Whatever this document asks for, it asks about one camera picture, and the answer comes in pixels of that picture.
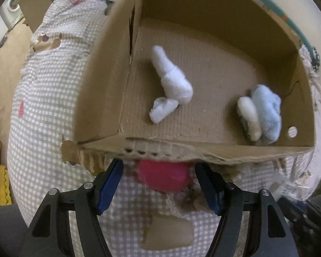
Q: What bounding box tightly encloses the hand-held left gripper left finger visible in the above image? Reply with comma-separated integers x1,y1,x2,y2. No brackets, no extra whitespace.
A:
20,159,124,257

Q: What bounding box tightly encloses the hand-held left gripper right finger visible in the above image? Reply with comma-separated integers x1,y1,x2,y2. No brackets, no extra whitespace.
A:
195,163,297,257

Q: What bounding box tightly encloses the pink soft ball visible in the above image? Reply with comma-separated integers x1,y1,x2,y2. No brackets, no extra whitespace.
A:
138,159,190,192

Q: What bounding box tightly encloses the brown cardboard box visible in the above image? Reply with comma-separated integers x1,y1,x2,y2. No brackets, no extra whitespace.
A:
61,0,317,176

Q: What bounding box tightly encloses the cream fluffy cloth roll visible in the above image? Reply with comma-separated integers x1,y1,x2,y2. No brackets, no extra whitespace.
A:
237,96,263,141

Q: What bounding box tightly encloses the black object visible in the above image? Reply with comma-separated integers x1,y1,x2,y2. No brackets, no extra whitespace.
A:
277,194,321,257

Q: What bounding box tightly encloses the light blue fluffy cloth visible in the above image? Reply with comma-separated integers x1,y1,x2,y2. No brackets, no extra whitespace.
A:
251,84,282,144

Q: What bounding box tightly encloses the checkered blanket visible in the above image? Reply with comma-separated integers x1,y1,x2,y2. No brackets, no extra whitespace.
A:
7,0,321,257

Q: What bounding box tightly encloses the yellow foam piece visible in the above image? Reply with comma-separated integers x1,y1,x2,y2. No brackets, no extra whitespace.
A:
0,164,12,206

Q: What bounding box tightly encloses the dark grey cloth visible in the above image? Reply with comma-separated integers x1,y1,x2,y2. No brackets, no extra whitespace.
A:
0,203,30,257

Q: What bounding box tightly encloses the white fluffy cloth roll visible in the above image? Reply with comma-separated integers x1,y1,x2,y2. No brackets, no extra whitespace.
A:
149,45,193,124

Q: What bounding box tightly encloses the teal board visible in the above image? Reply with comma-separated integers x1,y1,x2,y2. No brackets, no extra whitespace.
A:
257,0,315,51

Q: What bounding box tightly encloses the large cardboard carton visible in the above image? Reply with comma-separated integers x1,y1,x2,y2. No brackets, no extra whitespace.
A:
16,0,52,33

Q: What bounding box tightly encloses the white washing machine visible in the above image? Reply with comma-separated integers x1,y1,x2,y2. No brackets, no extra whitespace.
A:
0,0,23,30

